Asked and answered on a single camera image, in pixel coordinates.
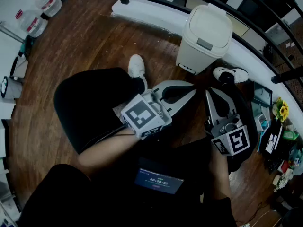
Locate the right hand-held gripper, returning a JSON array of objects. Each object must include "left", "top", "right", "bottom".
[{"left": 205, "top": 87, "right": 251, "bottom": 157}]

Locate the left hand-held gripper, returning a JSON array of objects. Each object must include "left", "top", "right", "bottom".
[{"left": 121, "top": 80, "right": 197, "bottom": 140}]

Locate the white lidded trash bin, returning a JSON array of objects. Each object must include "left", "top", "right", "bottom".
[{"left": 175, "top": 3, "right": 234, "bottom": 76}]

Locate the person's left forearm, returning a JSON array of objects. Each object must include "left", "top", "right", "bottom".
[{"left": 77, "top": 126, "right": 141, "bottom": 174}]

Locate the person's right forearm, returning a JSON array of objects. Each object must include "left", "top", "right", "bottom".
[{"left": 207, "top": 148, "right": 232, "bottom": 201}]

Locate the person's white right shoe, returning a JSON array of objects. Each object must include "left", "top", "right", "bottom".
[{"left": 213, "top": 66, "right": 250, "bottom": 84}]

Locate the person's white shoe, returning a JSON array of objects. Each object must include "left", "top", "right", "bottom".
[
  {"left": 213, "top": 66, "right": 250, "bottom": 84},
  {"left": 127, "top": 54, "right": 149, "bottom": 80}
]

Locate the clear acrylic box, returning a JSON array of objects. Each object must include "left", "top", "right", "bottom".
[{"left": 250, "top": 81, "right": 273, "bottom": 109}]

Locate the small white container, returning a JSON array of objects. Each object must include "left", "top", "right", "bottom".
[{"left": 257, "top": 113, "right": 271, "bottom": 132}]

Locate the person's white left shoe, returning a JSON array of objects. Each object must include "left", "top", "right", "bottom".
[{"left": 127, "top": 54, "right": 149, "bottom": 80}]

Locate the black and white box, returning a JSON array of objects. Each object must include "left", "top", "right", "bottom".
[{"left": 264, "top": 126, "right": 284, "bottom": 154}]

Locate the yellow sunflower bouquet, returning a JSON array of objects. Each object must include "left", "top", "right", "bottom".
[{"left": 271, "top": 97, "right": 290, "bottom": 123}]

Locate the green plastic bottle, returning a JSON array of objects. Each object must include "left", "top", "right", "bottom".
[{"left": 282, "top": 130, "right": 299, "bottom": 141}]

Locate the white curved ledge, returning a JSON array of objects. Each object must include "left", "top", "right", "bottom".
[{"left": 111, "top": 0, "right": 303, "bottom": 122}]

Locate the black metal railing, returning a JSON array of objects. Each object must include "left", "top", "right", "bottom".
[{"left": 115, "top": 0, "right": 303, "bottom": 85}]

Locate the person's left leg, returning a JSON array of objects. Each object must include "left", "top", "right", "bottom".
[{"left": 53, "top": 67, "right": 148, "bottom": 155}]

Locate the chest-mounted display screen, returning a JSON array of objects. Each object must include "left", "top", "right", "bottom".
[{"left": 134, "top": 166, "right": 185, "bottom": 195}]

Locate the person's black shirt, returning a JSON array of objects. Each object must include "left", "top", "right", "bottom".
[{"left": 18, "top": 137, "right": 238, "bottom": 227}]

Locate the white paper bag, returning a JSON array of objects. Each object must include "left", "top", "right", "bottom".
[{"left": 9, "top": 55, "right": 29, "bottom": 79}]

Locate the grey patterned box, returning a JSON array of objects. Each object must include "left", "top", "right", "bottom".
[{"left": 0, "top": 76, "right": 23, "bottom": 100}]

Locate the black cable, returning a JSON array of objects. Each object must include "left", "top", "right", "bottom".
[{"left": 81, "top": 125, "right": 128, "bottom": 150}]

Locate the white cable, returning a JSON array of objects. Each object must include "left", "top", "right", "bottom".
[{"left": 245, "top": 209, "right": 283, "bottom": 227}]

